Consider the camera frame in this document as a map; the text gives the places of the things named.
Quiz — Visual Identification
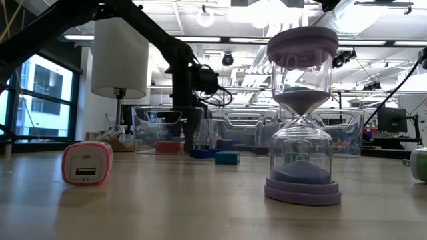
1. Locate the clear plastic bin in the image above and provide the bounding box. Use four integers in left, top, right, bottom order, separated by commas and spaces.
131, 105, 205, 156
283, 108, 366, 159
206, 107, 280, 156

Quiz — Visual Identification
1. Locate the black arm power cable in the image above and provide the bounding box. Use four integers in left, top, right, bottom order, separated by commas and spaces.
362, 61, 422, 129

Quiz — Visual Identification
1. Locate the black desk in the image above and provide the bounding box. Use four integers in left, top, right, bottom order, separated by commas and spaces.
360, 136, 424, 160

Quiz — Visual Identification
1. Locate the black ceiling spotlight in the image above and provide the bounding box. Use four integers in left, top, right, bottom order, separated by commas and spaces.
330, 49, 358, 69

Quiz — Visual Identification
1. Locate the green white USB charger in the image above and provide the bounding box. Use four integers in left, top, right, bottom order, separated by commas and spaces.
402, 147, 427, 183

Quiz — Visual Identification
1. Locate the black aluminium rig frame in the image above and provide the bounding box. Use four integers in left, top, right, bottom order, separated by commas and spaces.
0, 123, 16, 157

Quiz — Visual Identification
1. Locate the silver air duct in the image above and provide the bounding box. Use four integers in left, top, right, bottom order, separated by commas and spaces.
328, 0, 416, 37

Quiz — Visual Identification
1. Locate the teal block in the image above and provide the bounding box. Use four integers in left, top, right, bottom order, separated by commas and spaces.
214, 150, 241, 166

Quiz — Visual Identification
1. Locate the black computer monitor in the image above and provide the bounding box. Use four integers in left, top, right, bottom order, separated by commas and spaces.
376, 105, 408, 133

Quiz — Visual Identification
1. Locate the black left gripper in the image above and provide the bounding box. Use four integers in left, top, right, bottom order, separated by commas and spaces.
164, 46, 222, 153

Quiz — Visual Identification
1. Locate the round ceiling lamp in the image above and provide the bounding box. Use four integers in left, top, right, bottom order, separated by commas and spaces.
195, 4, 216, 28

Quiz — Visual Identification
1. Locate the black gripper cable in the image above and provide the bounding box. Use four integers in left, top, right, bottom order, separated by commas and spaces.
195, 63, 234, 108

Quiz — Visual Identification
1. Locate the lavender sand hourglass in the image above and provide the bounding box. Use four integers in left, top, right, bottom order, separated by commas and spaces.
264, 25, 342, 207

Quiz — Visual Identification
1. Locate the yellow cable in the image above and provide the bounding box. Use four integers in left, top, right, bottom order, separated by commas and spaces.
0, 0, 25, 43
1, 0, 36, 133

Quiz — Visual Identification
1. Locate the large window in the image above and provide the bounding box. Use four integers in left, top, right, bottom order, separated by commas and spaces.
0, 53, 81, 141

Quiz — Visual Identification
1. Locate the white shade table lamp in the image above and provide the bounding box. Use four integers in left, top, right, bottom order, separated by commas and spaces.
85, 17, 150, 153

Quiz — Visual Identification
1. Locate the red adapter box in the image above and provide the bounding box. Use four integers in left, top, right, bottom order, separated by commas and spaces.
155, 140, 183, 155

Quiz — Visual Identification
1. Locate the pink white USB charger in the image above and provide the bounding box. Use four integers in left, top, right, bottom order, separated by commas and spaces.
61, 140, 113, 187

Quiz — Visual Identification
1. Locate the blue digital timer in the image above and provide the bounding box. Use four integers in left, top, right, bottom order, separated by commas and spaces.
189, 148, 222, 159

